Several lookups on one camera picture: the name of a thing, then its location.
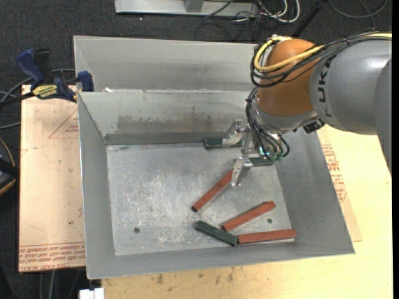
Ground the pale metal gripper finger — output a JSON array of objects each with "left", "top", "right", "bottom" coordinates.
[
  {"left": 225, "top": 120, "right": 245, "bottom": 146},
  {"left": 230, "top": 156, "right": 254, "bottom": 188}
]

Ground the dark green flat block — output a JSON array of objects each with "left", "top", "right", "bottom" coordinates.
[
  {"left": 249, "top": 156, "right": 276, "bottom": 168},
  {"left": 195, "top": 220, "right": 239, "bottom": 247},
  {"left": 204, "top": 138, "right": 243, "bottom": 151}
]

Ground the red-brown flat block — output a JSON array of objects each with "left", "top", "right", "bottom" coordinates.
[
  {"left": 221, "top": 200, "right": 277, "bottom": 232},
  {"left": 191, "top": 169, "right": 234, "bottom": 213},
  {"left": 238, "top": 229, "right": 298, "bottom": 245}
]

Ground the grey metal bin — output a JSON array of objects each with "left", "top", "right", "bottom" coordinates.
[{"left": 73, "top": 35, "right": 356, "bottom": 280}]

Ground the brown cardboard board, red print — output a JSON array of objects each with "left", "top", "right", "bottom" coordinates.
[{"left": 18, "top": 84, "right": 364, "bottom": 273}]

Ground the black cylinder on white bracket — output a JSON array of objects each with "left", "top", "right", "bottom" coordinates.
[{"left": 302, "top": 118, "right": 325, "bottom": 135}]

